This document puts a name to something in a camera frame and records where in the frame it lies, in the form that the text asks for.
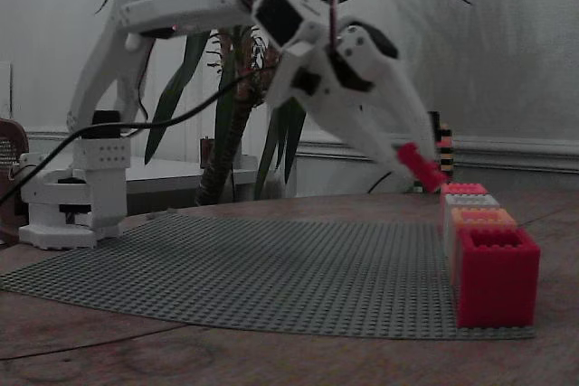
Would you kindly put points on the white gripper black motors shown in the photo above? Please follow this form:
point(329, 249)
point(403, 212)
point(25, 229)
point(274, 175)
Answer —
point(336, 83)

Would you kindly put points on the small red brick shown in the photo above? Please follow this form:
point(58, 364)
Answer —
point(420, 166)

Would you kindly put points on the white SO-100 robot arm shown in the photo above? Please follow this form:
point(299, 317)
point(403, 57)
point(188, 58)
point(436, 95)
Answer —
point(181, 15)

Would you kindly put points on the multicolour brick tower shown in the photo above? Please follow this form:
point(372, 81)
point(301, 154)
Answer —
point(445, 151)

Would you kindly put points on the pink brick box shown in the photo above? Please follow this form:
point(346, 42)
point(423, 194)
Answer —
point(463, 188)

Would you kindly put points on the grey brick box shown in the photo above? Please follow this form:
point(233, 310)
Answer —
point(470, 200)

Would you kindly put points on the orange brick box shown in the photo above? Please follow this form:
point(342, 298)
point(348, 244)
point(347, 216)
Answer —
point(484, 219)

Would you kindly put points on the grey studded baseplate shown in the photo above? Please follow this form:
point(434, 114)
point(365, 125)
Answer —
point(271, 268)

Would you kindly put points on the red hollow brick box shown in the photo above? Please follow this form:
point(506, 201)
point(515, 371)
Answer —
point(497, 286)

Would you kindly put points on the green yucca plant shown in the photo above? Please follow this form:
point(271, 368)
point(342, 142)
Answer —
point(226, 110)

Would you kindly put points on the black camera on tower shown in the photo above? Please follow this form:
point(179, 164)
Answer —
point(434, 126)

